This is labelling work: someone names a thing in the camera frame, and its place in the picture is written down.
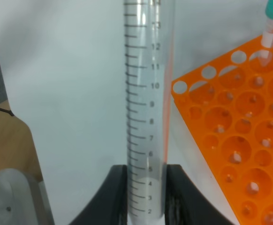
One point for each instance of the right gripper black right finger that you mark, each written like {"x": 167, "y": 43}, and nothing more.
{"x": 185, "y": 204}

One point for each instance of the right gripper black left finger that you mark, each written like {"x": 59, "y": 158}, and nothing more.
{"x": 109, "y": 204}

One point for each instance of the test tube green cap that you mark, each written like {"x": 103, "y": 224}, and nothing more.
{"x": 149, "y": 34}

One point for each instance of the orange plastic test tube rack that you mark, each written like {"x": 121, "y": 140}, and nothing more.
{"x": 227, "y": 105}

